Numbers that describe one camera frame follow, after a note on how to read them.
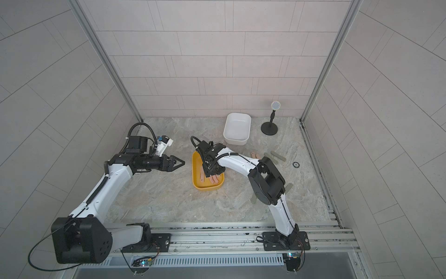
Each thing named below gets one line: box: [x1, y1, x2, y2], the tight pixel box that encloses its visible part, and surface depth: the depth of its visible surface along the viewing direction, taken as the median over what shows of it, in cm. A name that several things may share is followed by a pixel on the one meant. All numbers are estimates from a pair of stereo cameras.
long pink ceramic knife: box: [209, 174, 219, 184], surface depth 90 cm
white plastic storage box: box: [223, 112, 252, 146], surface depth 111 cm
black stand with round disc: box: [260, 100, 282, 136], surface depth 113 cm
